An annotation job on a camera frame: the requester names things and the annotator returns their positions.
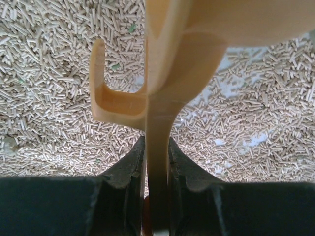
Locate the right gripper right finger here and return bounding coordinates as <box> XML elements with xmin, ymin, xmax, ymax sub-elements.
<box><xmin>168</xmin><ymin>139</ymin><xmax>315</xmax><ymax>236</ymax></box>

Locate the green waste ball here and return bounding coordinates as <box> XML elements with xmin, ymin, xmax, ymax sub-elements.
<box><xmin>3</xmin><ymin>137</ymin><xmax>18</xmax><ymax>154</ymax></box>

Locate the beige cat litter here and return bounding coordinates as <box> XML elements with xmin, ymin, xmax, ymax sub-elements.
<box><xmin>0</xmin><ymin>0</ymin><xmax>315</xmax><ymax>181</ymax></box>

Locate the orange litter scoop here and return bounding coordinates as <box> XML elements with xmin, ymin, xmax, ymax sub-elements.
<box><xmin>89</xmin><ymin>0</ymin><xmax>315</xmax><ymax>236</ymax></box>

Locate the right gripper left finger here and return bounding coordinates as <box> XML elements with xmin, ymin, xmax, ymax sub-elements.
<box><xmin>0</xmin><ymin>137</ymin><xmax>145</xmax><ymax>236</ymax></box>

